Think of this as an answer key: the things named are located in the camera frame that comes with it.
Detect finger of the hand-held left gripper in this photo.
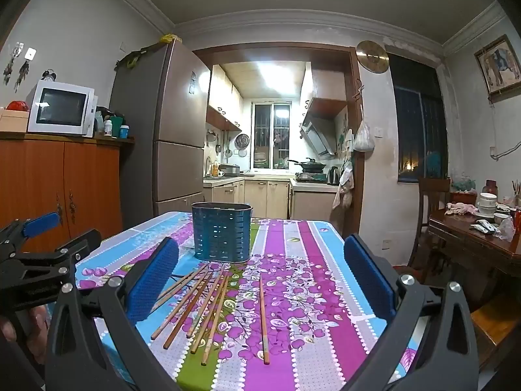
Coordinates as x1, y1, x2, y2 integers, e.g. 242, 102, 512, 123
0, 211, 59, 258
0, 229, 103, 295

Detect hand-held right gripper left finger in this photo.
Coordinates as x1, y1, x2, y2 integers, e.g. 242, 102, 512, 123
45, 236, 180, 391

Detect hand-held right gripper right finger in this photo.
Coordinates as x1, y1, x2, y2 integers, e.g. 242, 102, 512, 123
344, 233, 480, 391

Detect bunch of wooden chopsticks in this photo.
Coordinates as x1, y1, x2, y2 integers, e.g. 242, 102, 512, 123
150, 261, 235, 366

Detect blue perforated utensil holder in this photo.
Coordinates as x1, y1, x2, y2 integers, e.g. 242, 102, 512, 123
191, 201, 253, 264

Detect single wooden chopstick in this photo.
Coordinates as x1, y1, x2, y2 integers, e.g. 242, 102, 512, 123
259, 278, 271, 366

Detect person's left hand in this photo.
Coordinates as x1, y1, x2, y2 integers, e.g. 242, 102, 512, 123
22, 305, 49, 365

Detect orange wooden cabinet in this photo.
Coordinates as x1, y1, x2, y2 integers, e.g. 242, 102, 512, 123
0, 130, 136, 253

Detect hanging kitchen cloth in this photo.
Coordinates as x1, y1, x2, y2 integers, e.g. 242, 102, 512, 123
331, 163, 355, 211

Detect dark wooden dining table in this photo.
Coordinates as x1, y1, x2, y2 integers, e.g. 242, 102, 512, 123
427, 206, 521, 318

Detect beige box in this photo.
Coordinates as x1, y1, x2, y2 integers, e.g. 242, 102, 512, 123
0, 108, 30, 133

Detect dark wooden chair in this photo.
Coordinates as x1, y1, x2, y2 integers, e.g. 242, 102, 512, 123
409, 177, 452, 269

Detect pink cloth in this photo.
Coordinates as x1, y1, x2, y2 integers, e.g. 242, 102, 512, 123
445, 201, 479, 216

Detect white microwave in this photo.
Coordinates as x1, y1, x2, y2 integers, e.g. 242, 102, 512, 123
26, 80, 99, 138

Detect black wok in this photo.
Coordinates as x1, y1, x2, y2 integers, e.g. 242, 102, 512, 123
288, 158, 327, 172

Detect lower kitchen cabinets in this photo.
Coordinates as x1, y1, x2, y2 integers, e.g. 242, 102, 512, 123
203, 175, 340, 221

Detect kitchen cabinets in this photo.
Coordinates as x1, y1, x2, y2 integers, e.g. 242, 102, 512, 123
205, 65, 244, 133
203, 175, 340, 221

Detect wooden stool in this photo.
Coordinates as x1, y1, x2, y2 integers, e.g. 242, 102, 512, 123
470, 293, 521, 371

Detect stack of white bowls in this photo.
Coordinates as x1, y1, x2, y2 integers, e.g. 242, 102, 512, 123
476, 192, 498, 217

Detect hanging white plastic bag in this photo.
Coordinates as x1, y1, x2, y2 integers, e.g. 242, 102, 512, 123
352, 120, 375, 151

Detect crumpled clear plastic bag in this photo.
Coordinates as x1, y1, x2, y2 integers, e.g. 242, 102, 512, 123
494, 216, 516, 241

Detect range hood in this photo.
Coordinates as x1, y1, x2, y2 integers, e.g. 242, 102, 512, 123
300, 98, 347, 160

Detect grey refrigerator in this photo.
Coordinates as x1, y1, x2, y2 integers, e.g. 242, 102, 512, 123
110, 38, 212, 233

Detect dark barred window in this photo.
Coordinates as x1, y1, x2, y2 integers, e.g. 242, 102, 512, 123
388, 53, 449, 184

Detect kitchen window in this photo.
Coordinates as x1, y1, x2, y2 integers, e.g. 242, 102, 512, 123
250, 102, 292, 169

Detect upper kitchen cabinets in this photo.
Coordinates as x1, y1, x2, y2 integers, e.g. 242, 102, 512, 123
205, 65, 244, 133

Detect kitchen ceiling light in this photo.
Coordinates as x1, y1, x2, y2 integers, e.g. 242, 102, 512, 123
260, 63, 303, 90

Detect framed elephant picture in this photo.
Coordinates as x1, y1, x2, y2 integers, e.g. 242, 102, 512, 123
473, 35, 521, 101

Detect flower wall sticker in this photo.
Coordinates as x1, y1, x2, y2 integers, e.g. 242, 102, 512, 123
338, 116, 355, 172

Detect white wall cable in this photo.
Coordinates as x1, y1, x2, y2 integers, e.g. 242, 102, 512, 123
488, 140, 521, 160

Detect round gold wall clock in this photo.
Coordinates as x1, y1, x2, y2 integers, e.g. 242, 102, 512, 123
356, 41, 390, 75

